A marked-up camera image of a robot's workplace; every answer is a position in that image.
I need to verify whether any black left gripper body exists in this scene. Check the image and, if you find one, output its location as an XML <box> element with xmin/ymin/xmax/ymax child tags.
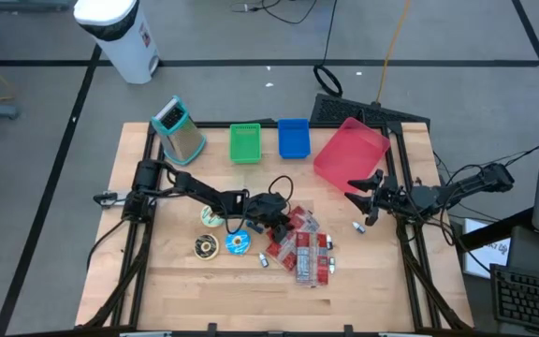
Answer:
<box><xmin>246</xmin><ymin>191</ymin><xmax>294</xmax><ymax>231</ymax></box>

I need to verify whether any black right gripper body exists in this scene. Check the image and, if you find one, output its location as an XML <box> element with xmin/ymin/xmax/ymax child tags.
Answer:
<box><xmin>366</xmin><ymin>175</ymin><xmax>424</xmax><ymax>227</ymax></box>

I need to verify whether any blue iced toy donut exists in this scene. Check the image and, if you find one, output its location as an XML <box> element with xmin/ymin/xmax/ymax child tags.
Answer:
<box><xmin>224</xmin><ymin>229</ymin><xmax>253</xmax><ymax>257</ymax></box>

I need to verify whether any white tape roll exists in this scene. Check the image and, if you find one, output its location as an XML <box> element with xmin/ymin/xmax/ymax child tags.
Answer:
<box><xmin>199</xmin><ymin>205</ymin><xmax>226</xmax><ymax>229</ymax></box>

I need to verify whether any tape roll with dark centre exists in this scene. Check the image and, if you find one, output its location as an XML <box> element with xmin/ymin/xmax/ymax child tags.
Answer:
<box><xmin>193</xmin><ymin>233</ymin><xmax>220</xmax><ymax>261</ymax></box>

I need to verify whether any pink translucent plastic bin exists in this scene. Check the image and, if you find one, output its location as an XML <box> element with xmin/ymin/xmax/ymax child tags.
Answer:
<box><xmin>313</xmin><ymin>116</ymin><xmax>392</xmax><ymax>194</ymax></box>

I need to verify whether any green plastic basket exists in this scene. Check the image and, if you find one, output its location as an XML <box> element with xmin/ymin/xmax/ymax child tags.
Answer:
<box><xmin>228</xmin><ymin>123</ymin><xmax>263</xmax><ymax>165</ymax></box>

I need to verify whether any blue plastic basket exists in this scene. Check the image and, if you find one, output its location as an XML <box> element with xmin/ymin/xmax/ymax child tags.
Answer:
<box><xmin>277</xmin><ymin>118</ymin><xmax>312</xmax><ymax>160</ymax></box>

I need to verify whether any black perforated panel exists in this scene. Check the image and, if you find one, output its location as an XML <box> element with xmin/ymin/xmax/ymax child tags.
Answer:
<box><xmin>309</xmin><ymin>93</ymin><xmax>431</xmax><ymax>128</ymax></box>

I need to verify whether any black desk beam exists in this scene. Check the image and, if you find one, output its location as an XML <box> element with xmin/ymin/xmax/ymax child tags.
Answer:
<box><xmin>456</xmin><ymin>208</ymin><xmax>535</xmax><ymax>253</ymax></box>

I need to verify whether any white paper sheet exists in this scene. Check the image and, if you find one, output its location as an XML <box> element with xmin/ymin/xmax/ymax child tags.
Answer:
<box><xmin>461</xmin><ymin>217</ymin><xmax>512</xmax><ymax>280</ymax></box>

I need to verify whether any teal metal box grater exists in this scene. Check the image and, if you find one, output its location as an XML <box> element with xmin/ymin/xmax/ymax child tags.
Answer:
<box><xmin>150</xmin><ymin>95</ymin><xmax>208</xmax><ymax>167</ymax></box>

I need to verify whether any black keyboard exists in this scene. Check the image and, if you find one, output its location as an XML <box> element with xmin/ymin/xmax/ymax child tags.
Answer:
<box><xmin>488</xmin><ymin>263</ymin><xmax>539</xmax><ymax>336</ymax></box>

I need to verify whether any white trash can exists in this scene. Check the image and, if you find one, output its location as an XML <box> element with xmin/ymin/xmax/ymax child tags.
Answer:
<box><xmin>72</xmin><ymin>0</ymin><xmax>161</xmax><ymax>85</ymax></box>

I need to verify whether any black aluminium table frame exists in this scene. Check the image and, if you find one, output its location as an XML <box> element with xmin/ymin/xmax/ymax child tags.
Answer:
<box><xmin>75</xmin><ymin>119</ymin><xmax>476</xmax><ymax>337</ymax></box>

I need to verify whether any black coiled floor cable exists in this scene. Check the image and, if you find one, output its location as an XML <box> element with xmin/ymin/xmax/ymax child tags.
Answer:
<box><xmin>313</xmin><ymin>0</ymin><xmax>344</xmax><ymax>98</ymax></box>

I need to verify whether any black cable to laptop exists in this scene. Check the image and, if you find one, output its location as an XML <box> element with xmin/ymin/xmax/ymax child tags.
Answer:
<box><xmin>432</xmin><ymin>143</ymin><xmax>539</xmax><ymax>188</ymax></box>

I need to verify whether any yellow hanging cable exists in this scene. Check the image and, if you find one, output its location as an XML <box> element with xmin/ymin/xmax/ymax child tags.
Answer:
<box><xmin>374</xmin><ymin>0</ymin><xmax>412</xmax><ymax>105</ymax></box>

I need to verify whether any black arm base cable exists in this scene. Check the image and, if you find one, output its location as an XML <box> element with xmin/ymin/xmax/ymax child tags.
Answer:
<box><xmin>85</xmin><ymin>218</ymin><xmax>128</xmax><ymax>271</ymax></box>

